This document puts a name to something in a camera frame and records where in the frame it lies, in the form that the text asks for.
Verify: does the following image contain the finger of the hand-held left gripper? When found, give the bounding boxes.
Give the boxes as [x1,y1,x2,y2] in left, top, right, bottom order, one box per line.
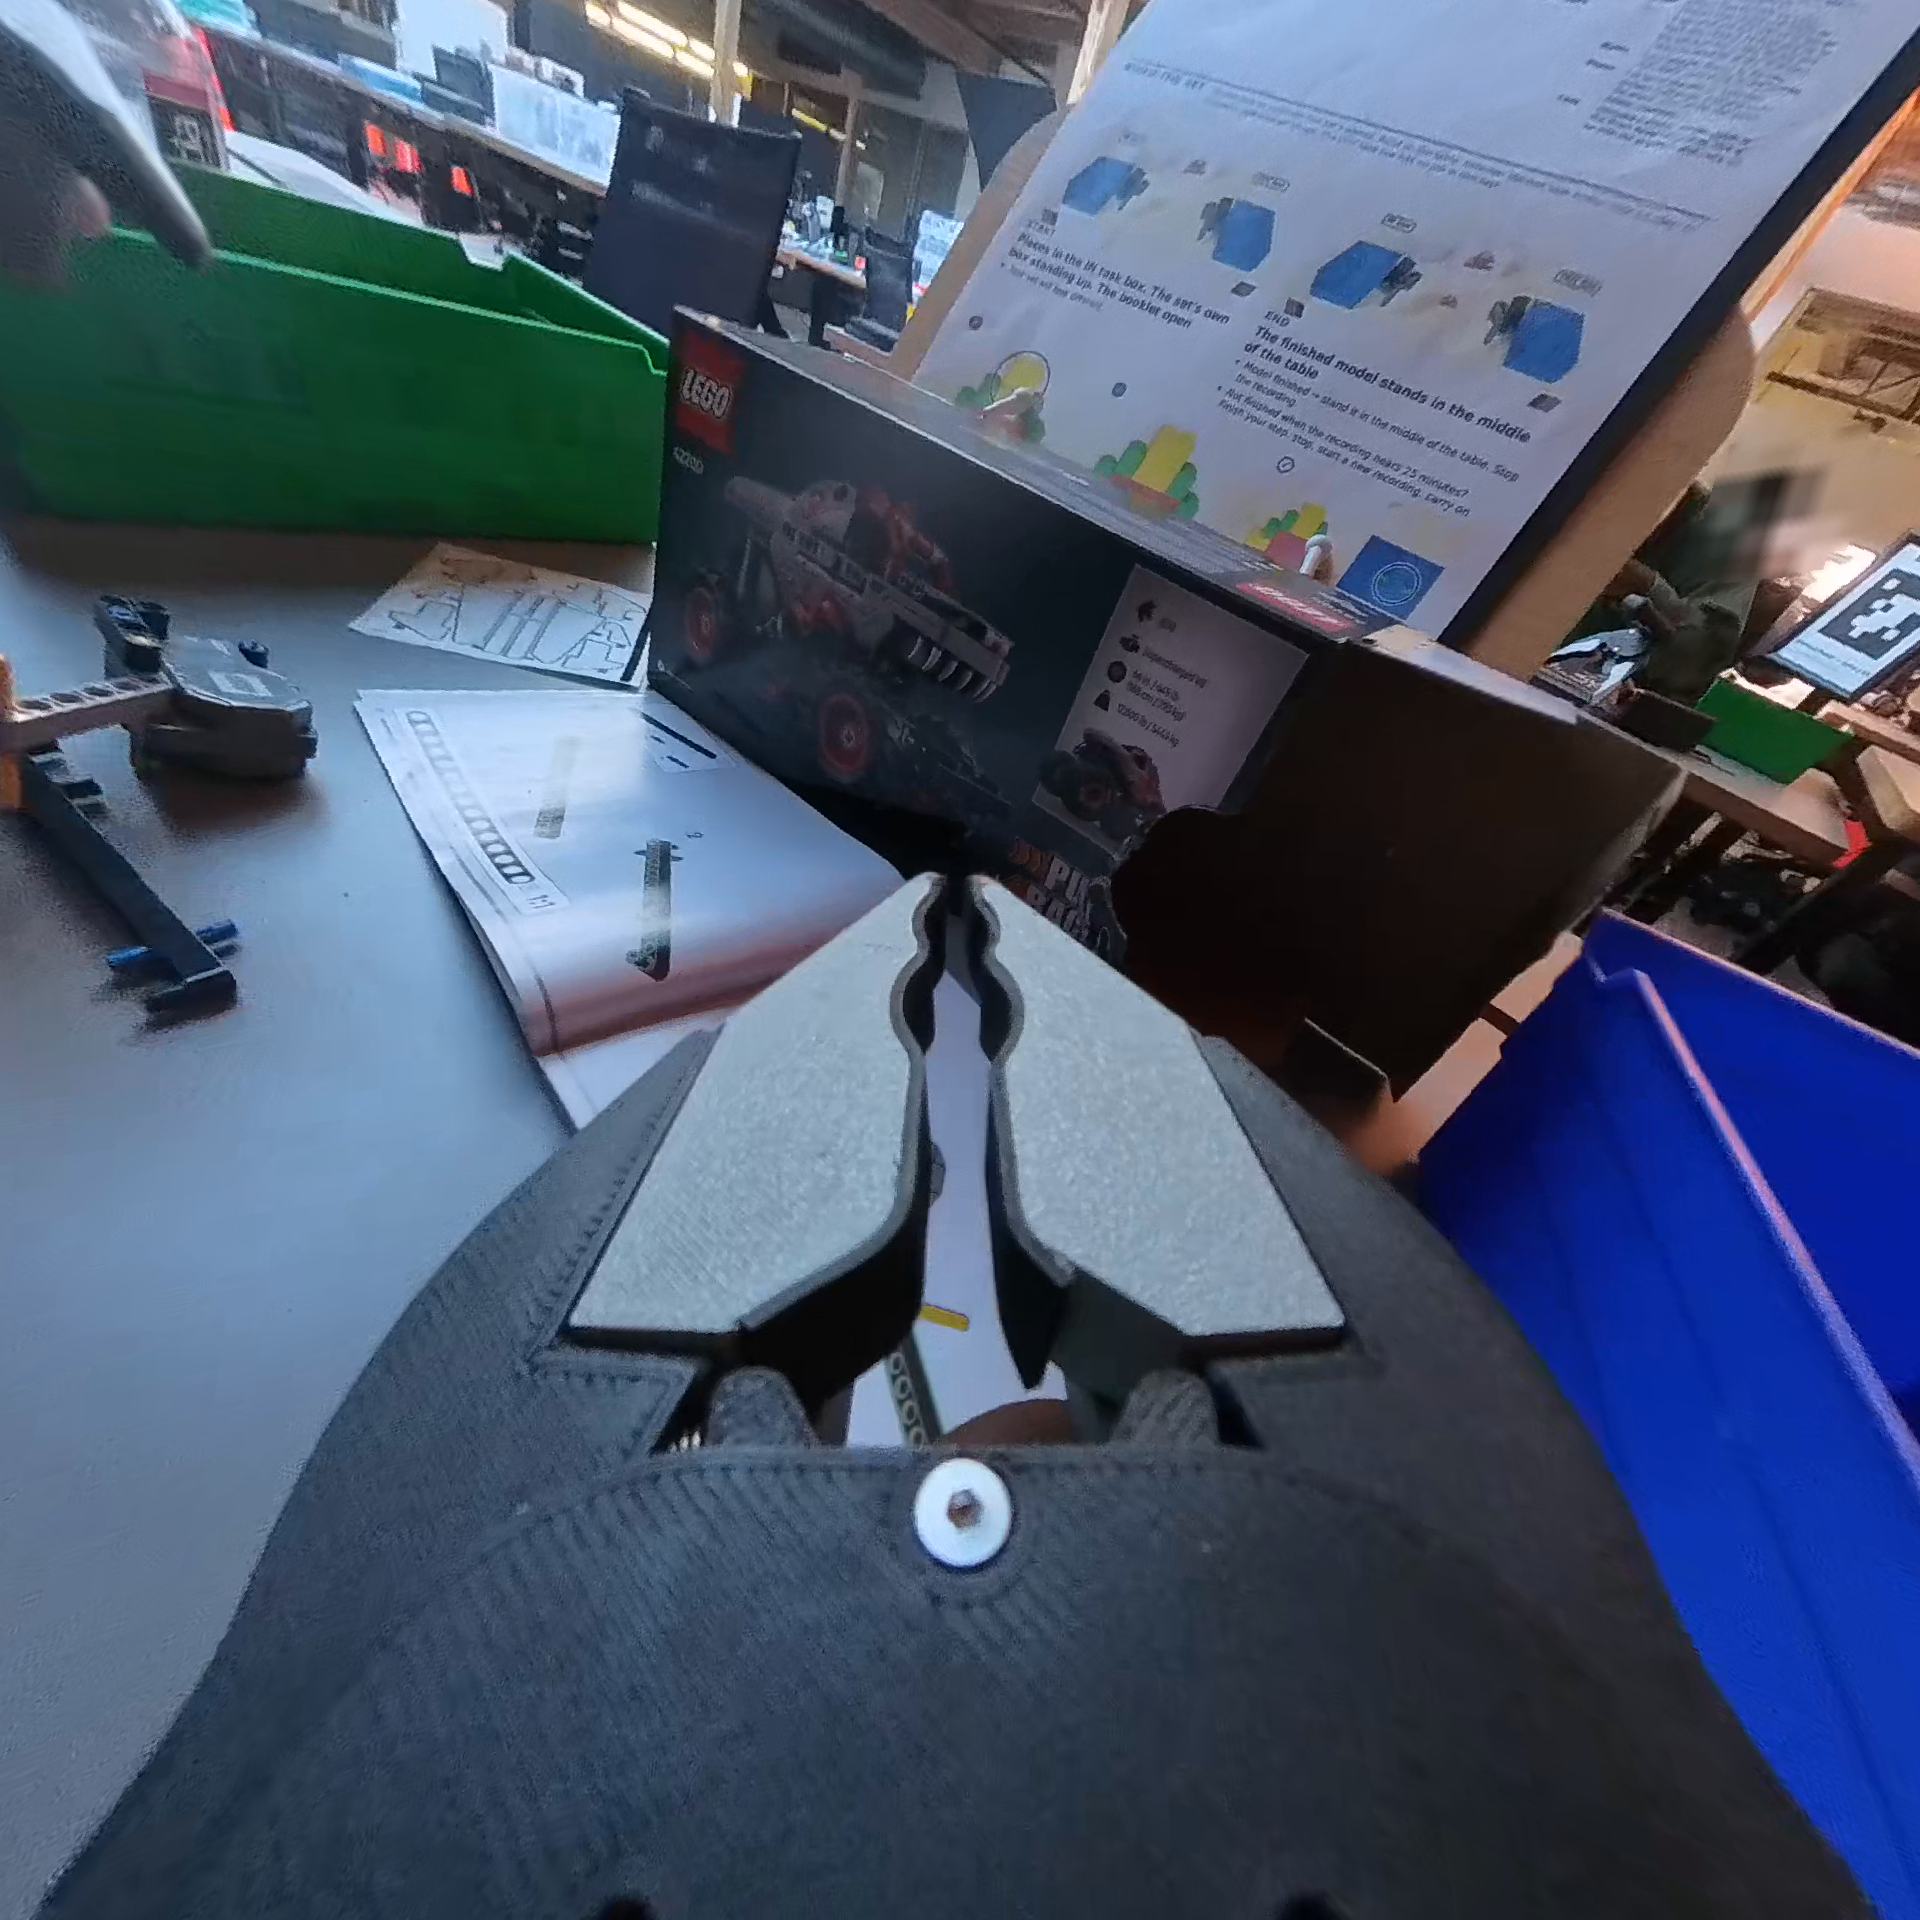
[0,0,215,291]

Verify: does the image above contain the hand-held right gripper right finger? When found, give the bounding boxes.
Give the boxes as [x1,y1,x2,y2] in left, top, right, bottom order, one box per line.
[967,879,1347,1431]

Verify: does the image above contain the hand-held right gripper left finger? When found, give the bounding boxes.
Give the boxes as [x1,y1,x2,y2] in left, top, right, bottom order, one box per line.
[568,874,946,1445]

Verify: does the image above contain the grey beam with yellow pin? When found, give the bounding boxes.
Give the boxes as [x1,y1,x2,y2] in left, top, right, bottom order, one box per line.
[0,596,320,784]

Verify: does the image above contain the long black brick beam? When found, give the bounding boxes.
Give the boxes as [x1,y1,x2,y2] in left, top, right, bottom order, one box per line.
[0,749,242,1018]

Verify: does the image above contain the white instruction booklet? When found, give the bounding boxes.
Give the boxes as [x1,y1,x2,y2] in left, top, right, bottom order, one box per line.
[354,691,1053,1448]

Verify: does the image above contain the green plastic bin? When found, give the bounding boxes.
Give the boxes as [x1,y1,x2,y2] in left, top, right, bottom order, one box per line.
[0,163,672,543]

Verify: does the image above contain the blue plastic bin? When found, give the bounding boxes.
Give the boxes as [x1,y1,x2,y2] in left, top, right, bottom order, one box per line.
[1416,907,1920,1920]

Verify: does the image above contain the black toy truck box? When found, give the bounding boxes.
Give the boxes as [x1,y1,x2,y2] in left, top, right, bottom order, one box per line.
[646,307,1685,1100]

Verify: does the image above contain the white sticker sheet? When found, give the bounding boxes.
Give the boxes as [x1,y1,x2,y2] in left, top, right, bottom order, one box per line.
[351,543,657,687]

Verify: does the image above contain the black office chair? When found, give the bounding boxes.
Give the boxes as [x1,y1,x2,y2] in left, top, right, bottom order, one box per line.
[583,88,807,340]

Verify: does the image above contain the small green bin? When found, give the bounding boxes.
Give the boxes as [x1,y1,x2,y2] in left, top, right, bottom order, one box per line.
[1698,679,1857,784]

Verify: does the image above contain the wooden poster stand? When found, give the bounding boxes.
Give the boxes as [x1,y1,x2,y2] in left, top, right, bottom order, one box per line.
[1464,299,1759,680]

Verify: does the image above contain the black white marker tag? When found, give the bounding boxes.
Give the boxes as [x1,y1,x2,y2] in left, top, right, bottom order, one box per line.
[1768,530,1920,704]

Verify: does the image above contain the white instruction poster board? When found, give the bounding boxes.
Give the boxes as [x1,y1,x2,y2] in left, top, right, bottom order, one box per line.
[913,0,1920,647]

